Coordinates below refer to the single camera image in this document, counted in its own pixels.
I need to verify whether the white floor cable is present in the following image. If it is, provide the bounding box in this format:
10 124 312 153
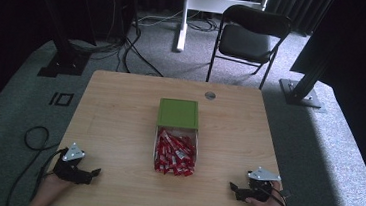
136 5 221 34

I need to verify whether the black folding chair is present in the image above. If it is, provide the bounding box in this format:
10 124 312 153
205 1 295 93

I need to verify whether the grey table grommet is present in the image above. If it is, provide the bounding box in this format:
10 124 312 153
203 90 217 102

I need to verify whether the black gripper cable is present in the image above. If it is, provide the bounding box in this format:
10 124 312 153
266 185 297 206
5 123 70 206

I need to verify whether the dark computer tower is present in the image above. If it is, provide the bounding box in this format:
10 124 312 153
107 0 138 43

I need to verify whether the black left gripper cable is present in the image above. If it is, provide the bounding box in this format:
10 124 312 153
5 123 70 206

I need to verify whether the black metal stand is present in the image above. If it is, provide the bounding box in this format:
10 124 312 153
22 0 98 82
276 40 333 110

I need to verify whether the black floor cable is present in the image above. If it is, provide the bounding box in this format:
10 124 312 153
114 23 169 79

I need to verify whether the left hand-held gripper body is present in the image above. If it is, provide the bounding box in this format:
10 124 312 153
51 140 97 186

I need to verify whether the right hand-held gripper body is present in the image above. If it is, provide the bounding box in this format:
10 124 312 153
235 164 283 206

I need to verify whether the white desk frame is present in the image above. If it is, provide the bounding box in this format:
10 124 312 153
174 0 271 60

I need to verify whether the pile of red packets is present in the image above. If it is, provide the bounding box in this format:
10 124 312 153
153 127 200 178

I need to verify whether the green box lid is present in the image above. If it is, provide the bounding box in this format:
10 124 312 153
156 97 202 131

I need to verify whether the dark curtain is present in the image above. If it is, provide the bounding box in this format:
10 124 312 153
263 0 337 39

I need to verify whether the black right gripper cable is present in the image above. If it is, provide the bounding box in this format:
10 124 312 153
266 185 297 206

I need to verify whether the person's left hand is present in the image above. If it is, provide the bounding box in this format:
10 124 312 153
39 171 77 202

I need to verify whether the clear box of red packets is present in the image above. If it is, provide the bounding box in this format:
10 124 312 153
150 125 201 178

